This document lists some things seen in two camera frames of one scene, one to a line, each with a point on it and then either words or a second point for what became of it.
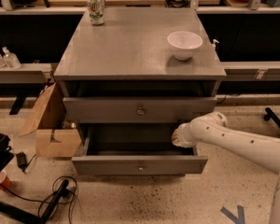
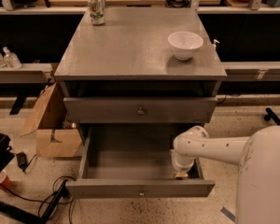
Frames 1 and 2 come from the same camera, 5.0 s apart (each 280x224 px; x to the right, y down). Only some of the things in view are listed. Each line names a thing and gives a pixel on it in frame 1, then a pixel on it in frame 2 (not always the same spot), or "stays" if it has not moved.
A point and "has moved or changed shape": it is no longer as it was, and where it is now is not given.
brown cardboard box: (54, 137) stays
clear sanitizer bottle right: (10, 60) stays
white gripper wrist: (182, 135) -> (179, 166)
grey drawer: (135, 148) has moved or changed shape
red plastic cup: (1, 178) stays
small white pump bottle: (213, 46) stays
